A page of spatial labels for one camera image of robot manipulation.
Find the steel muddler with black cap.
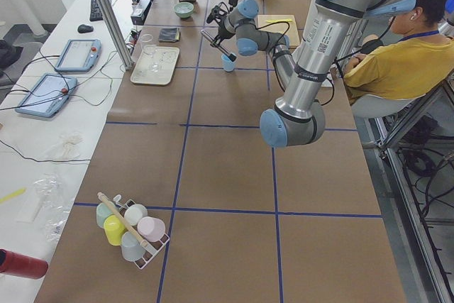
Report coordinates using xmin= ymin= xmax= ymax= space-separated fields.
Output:
xmin=201 ymin=29 xmax=237 ymax=62

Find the light blue cup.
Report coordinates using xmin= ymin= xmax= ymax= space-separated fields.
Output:
xmin=221 ymin=55 xmax=236 ymax=72

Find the white cup in rack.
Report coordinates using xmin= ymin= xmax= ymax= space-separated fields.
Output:
xmin=124 ymin=204 xmax=148 ymax=226

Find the pink cup in rack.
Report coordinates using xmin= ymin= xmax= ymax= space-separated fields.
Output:
xmin=137 ymin=216 xmax=166 ymax=242

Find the green cup in rack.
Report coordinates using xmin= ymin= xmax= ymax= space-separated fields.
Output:
xmin=96 ymin=202 xmax=113 ymax=228

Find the yellow cup in rack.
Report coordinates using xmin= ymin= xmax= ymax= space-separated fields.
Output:
xmin=103 ymin=214 xmax=127 ymax=246

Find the white cup rack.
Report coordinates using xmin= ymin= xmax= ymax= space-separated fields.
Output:
xmin=97 ymin=192 xmax=170 ymax=270

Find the grey cup in rack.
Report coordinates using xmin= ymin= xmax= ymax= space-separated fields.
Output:
xmin=121 ymin=231 xmax=145 ymax=262

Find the green bowl of ice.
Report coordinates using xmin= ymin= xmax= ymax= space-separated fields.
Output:
xmin=173 ymin=1 xmax=194 ymax=19

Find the grey folded cloth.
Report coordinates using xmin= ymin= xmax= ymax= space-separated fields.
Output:
xmin=158 ymin=28 xmax=180 ymax=43

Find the wooden cutting board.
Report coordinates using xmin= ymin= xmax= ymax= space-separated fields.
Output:
xmin=255 ymin=14 xmax=300 ymax=49

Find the yellow plastic knife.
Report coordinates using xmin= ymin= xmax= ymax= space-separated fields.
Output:
xmin=265 ymin=18 xmax=293 ymax=23

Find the cream serving tray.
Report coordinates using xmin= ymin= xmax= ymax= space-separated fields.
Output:
xmin=130 ymin=46 xmax=179 ymax=86

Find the clear wine glass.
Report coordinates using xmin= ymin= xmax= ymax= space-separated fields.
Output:
xmin=140 ymin=33 xmax=160 ymax=72

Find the black keyboard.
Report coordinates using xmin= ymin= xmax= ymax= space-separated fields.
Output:
xmin=89 ymin=0 xmax=112 ymax=22

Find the black computer mouse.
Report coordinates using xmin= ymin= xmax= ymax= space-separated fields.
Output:
xmin=77 ymin=24 xmax=94 ymax=33

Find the far blue teach pendant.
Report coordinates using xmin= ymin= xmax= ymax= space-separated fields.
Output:
xmin=55 ymin=39 xmax=101 ymax=73

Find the blue teach pendant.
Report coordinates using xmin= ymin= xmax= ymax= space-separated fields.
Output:
xmin=15 ymin=73 xmax=78 ymax=118
xmin=55 ymin=39 xmax=101 ymax=73

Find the near blue teach pendant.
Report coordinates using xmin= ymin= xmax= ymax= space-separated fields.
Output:
xmin=15 ymin=73 xmax=78 ymax=118

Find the person in yellow shirt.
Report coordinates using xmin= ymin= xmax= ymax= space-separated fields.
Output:
xmin=343 ymin=0 xmax=453 ymax=104

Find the red bottle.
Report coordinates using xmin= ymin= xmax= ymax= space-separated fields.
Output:
xmin=1 ymin=249 xmax=48 ymax=279

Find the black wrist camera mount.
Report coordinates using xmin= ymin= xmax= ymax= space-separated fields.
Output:
xmin=206 ymin=1 xmax=230 ymax=24

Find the aluminium frame post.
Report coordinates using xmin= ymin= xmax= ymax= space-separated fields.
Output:
xmin=97 ymin=0 xmax=133 ymax=70

